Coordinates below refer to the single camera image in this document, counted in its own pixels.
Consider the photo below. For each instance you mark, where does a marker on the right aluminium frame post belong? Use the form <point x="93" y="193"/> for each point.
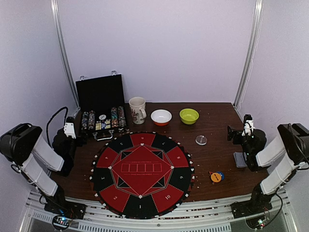
<point x="253" y="41"/>

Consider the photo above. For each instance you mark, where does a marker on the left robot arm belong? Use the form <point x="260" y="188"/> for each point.
<point x="24" y="146"/>

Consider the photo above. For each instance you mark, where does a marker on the white dealer chip in case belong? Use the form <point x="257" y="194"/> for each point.
<point x="102" y="117"/>

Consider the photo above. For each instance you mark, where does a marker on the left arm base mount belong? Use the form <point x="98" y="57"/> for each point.
<point x="67" y="209"/>

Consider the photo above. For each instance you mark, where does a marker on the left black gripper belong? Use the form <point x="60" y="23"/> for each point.
<point x="80" y="141"/>

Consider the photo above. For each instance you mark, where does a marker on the clear dealer button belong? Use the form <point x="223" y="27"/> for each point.
<point x="201" y="140"/>

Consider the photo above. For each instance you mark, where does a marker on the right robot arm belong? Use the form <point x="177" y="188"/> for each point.
<point x="286" y="154"/>

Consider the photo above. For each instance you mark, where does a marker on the orange big blind button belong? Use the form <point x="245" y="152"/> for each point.
<point x="215" y="177"/>

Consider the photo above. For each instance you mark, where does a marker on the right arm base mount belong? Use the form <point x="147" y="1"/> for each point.
<point x="248" y="208"/>

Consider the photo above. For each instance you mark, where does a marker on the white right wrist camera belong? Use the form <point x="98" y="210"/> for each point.
<point x="248" y="125"/>

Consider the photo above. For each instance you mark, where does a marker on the lime green bowl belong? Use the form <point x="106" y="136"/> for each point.
<point x="189" y="116"/>

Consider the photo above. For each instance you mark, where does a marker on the white orange bowl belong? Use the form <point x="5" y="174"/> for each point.
<point x="161" y="117"/>

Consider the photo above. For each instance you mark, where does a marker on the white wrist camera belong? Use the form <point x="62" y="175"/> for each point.
<point x="69" y="127"/>
<point x="248" y="125"/>

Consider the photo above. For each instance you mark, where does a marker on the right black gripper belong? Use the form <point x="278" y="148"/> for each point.
<point x="234" y="136"/>

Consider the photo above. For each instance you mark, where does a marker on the round red black poker mat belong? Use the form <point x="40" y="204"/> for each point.
<point x="142" y="175"/>

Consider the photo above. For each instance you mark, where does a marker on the grey card deck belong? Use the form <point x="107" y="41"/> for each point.
<point x="239" y="160"/>

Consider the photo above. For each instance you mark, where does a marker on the blue card deck in case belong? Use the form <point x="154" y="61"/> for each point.
<point x="105" y="125"/>

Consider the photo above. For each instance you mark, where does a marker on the aluminium front rail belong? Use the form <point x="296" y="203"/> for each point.
<point x="201" y="216"/>

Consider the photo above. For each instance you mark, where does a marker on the white floral ceramic mug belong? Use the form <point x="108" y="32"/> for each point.
<point x="137" y="107"/>

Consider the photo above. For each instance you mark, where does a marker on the blue small blind button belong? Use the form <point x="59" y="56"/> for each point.
<point x="223" y="177"/>

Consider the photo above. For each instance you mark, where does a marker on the black poker chip case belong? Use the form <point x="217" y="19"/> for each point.
<point x="101" y="96"/>

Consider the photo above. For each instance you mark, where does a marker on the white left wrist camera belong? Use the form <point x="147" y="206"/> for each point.
<point x="69" y="127"/>

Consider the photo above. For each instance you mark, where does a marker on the aluminium frame post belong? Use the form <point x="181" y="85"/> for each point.
<point x="63" y="53"/>
<point x="253" y="41"/>

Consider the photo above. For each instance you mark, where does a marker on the left aluminium frame post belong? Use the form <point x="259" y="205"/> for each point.
<point x="63" y="53"/>

